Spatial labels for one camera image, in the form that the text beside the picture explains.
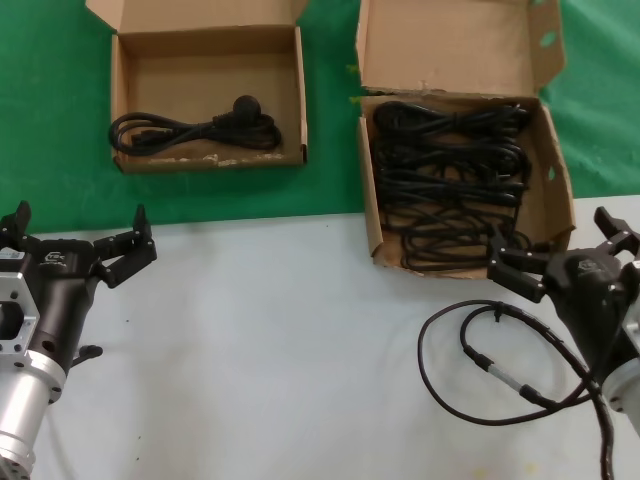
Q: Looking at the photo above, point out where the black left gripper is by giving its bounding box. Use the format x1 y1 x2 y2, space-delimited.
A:
0 200 159 372

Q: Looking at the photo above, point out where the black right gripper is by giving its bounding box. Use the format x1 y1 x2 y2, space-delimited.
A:
485 207 640 385

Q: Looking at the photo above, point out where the small brown cardboard box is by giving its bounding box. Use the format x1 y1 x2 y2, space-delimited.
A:
84 0 312 175

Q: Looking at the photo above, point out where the large brown cardboard box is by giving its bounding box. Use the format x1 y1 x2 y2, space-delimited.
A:
355 0 577 281

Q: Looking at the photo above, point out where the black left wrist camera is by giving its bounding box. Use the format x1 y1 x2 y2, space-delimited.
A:
0 247 29 274

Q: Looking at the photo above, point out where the silver left camera bracket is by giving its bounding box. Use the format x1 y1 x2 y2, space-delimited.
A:
0 269 41 361

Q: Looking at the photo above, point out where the black cable connector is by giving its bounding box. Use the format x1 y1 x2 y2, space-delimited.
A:
69 344 104 371

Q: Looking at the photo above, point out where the thin black camera cable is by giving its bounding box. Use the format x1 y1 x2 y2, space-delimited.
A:
418 298 609 427

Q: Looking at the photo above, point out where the black braided cable sleeve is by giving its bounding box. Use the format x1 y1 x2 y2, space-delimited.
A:
492 303 624 480

